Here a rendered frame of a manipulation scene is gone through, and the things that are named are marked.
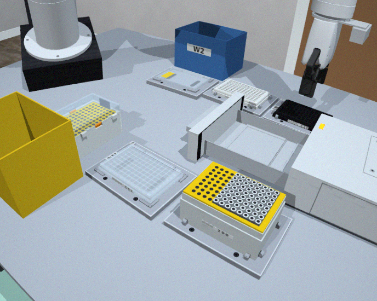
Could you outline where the yellow open-top bin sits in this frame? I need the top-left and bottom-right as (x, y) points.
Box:
(0, 91), (83, 219)

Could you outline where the blue open-top bin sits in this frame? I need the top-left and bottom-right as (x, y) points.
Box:
(174, 21), (247, 81)

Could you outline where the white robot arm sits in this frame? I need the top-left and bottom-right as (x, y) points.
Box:
(24, 0), (372, 62)

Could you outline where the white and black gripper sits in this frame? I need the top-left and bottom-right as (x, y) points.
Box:
(299, 12), (343, 98)

